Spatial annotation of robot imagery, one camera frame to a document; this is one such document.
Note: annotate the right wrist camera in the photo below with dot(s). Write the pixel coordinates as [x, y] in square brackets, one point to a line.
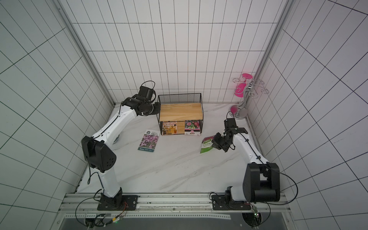
[230, 123]

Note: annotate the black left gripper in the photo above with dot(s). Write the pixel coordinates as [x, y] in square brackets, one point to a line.
[157, 110]

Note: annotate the green impatiens seed bag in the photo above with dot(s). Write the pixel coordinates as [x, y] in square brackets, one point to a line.
[206, 144]

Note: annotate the chrome pink cup stand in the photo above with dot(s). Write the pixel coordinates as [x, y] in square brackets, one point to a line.
[244, 90]

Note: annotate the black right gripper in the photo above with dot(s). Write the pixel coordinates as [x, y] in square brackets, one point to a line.
[217, 141]

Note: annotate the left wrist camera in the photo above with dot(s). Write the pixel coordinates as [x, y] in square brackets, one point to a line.
[148, 94]

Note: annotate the pink roses seed bag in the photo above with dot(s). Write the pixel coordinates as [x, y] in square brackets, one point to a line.
[192, 128]

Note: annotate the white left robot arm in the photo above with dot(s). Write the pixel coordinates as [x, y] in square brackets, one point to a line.
[98, 149]

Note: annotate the purple flowers seed bag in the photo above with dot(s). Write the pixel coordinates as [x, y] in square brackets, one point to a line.
[149, 140]

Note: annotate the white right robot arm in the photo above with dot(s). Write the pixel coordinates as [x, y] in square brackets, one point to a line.
[261, 181]

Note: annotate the orange shop seed bag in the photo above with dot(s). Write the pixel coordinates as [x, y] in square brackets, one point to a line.
[169, 128]

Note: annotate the black wire mesh shelf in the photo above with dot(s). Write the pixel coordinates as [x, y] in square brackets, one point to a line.
[180, 108]

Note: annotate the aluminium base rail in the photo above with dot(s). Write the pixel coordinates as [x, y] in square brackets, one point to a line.
[159, 205]

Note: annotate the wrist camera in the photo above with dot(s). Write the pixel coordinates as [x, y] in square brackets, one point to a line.
[148, 94]
[230, 123]

